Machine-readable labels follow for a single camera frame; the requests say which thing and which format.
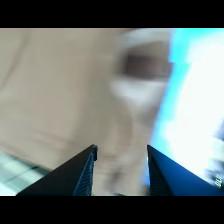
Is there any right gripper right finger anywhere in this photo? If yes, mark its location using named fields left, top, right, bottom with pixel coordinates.
left=146, top=144, right=224, bottom=197

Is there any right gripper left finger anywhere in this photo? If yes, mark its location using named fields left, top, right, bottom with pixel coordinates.
left=16, top=144, right=99, bottom=197

